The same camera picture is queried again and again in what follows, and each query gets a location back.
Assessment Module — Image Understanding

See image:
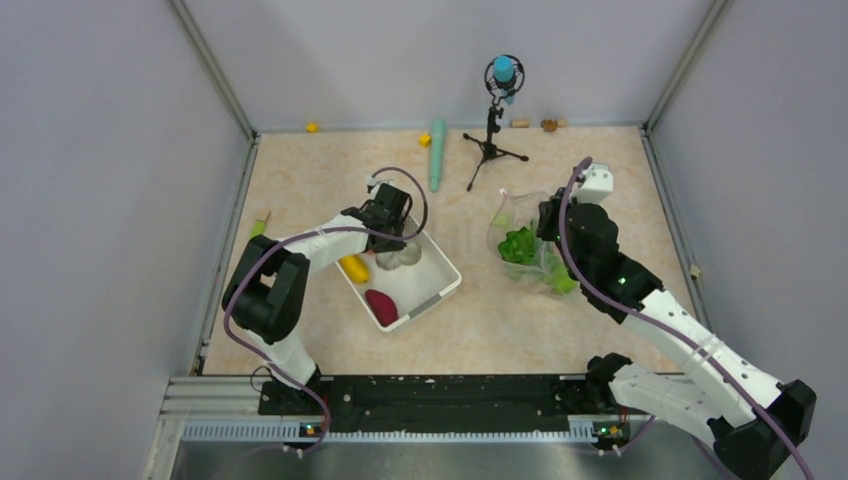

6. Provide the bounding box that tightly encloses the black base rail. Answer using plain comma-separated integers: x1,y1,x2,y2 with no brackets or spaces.
258,374,632,441

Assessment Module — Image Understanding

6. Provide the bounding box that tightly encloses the white perforated plastic basket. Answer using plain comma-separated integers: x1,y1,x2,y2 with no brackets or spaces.
336,231,463,333

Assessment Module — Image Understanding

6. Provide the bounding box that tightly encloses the green lego brick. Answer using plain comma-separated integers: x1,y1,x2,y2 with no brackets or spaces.
492,212,512,229

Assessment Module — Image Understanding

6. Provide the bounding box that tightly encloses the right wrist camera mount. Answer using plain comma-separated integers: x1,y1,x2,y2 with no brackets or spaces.
569,163,614,204

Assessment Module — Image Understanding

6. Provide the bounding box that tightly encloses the yellow toy banana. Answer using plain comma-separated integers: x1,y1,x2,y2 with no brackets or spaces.
338,255,371,285

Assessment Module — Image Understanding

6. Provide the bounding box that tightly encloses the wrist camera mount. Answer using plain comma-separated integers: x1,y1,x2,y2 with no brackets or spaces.
366,175,394,198
569,163,614,204

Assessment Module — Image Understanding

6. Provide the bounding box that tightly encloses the green toy apple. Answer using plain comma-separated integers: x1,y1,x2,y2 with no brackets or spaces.
545,264,578,295

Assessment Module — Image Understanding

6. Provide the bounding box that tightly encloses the green toy napa cabbage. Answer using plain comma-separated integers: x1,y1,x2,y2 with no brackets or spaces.
497,226,540,266

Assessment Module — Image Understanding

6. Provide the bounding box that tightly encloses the brown wooden block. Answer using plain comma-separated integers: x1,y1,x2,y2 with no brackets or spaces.
540,118,568,133

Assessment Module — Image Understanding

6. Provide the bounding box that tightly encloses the white toy garlic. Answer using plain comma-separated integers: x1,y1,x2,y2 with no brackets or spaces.
375,239,422,271

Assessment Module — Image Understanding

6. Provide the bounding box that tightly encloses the teal cylindrical toy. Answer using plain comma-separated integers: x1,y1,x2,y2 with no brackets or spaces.
429,118,448,193

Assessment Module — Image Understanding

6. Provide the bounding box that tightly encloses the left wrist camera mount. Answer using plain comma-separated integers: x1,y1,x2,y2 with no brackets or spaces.
366,175,394,198

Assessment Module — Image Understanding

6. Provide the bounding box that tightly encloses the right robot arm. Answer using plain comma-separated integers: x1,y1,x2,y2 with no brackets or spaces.
536,189,817,479

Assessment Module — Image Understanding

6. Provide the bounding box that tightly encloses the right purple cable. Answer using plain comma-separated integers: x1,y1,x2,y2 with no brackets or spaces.
557,157,816,480

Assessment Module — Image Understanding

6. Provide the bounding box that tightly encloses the clear pink zip top bag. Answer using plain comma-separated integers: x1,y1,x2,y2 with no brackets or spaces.
486,188,577,298

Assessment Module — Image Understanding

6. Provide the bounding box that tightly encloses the dark red toy vegetable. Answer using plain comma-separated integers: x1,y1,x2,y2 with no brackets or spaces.
365,289,399,328

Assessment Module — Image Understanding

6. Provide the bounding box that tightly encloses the blue microphone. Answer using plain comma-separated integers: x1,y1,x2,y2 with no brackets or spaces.
484,55,525,106

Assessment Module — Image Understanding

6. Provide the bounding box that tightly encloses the black tripod microphone stand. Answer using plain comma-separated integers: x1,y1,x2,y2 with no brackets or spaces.
462,97,529,192

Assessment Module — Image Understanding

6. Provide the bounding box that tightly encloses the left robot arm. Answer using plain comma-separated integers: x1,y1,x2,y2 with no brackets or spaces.
221,182,413,414

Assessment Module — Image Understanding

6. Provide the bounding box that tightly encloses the green and wood toy knife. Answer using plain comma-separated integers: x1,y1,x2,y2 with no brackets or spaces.
248,210,272,239

